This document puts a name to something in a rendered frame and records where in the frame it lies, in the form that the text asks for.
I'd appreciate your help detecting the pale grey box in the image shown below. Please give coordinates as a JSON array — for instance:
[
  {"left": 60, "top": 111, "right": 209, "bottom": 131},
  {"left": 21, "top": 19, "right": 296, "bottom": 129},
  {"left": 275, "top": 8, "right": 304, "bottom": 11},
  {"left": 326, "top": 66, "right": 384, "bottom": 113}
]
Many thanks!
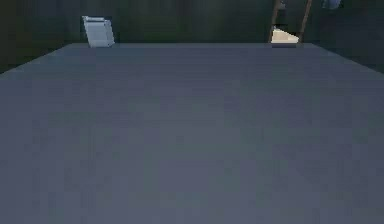
[{"left": 81, "top": 15, "right": 116, "bottom": 49}]

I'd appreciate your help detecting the cream wedge-shaped object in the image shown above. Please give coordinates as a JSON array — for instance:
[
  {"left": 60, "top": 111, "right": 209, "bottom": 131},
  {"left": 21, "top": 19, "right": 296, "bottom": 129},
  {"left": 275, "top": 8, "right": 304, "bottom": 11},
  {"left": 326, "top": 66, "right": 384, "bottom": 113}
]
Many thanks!
[{"left": 270, "top": 28, "right": 300, "bottom": 45}]

